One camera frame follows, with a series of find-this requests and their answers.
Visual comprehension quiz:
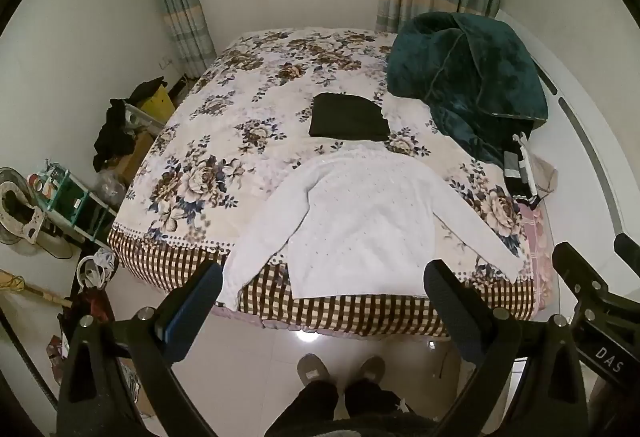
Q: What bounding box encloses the dark red bag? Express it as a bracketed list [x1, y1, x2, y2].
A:
[75, 287, 115, 324]

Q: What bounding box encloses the yellow box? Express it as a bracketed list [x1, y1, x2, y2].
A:
[140, 90, 177, 125]

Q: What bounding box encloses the cardboard box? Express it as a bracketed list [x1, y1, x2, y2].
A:
[117, 130, 156, 183]

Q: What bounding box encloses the black clothing pile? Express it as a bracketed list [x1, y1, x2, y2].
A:
[129, 77, 166, 105]

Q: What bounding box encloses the white bed headboard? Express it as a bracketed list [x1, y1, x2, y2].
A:
[495, 7, 640, 243]

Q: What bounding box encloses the black folded garment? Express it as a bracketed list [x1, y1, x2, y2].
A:
[308, 92, 392, 141]

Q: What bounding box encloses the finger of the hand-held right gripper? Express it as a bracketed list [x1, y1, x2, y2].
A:
[614, 232, 640, 270]
[552, 242, 610, 315]

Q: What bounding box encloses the person's slipper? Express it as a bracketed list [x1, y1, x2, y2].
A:
[297, 353, 332, 385]
[357, 356, 387, 383]

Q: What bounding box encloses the clear plastic bag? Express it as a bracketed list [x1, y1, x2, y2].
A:
[92, 170, 128, 210]

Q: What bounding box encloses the teal plush blanket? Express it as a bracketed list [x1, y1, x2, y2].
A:
[386, 12, 549, 168]

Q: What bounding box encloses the pink bed sheet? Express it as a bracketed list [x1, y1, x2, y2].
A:
[515, 202, 557, 313]

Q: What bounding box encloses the white knit sweater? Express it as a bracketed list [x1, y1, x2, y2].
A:
[218, 140, 523, 310]

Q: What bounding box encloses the person's leg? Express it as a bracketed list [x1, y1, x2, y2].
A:
[265, 379, 341, 437]
[344, 378, 403, 423]

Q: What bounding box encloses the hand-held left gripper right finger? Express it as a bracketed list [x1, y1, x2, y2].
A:
[424, 259, 596, 437]

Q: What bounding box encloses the person's left slipper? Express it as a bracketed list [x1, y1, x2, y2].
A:
[297, 353, 332, 385]

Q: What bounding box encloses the person's left leg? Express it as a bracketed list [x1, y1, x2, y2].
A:
[265, 379, 341, 437]

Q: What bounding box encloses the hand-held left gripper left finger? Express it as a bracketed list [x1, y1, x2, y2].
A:
[56, 261, 223, 437]

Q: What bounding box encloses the wooden broom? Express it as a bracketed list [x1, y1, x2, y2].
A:
[0, 269, 73, 309]

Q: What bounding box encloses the black and grey cloth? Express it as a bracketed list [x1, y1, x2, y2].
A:
[502, 150, 541, 210]

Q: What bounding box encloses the person's right leg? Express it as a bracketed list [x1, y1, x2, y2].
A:
[344, 378, 403, 423]

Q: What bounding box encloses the person's right slipper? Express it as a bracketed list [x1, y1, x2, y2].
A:
[357, 356, 387, 383]

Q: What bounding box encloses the floral bedspread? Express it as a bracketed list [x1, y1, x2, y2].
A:
[107, 27, 556, 343]

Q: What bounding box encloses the white floor fan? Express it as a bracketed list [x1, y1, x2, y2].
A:
[0, 167, 76, 260]

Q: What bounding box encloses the green storage shelf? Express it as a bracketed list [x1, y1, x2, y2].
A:
[35, 160, 118, 248]

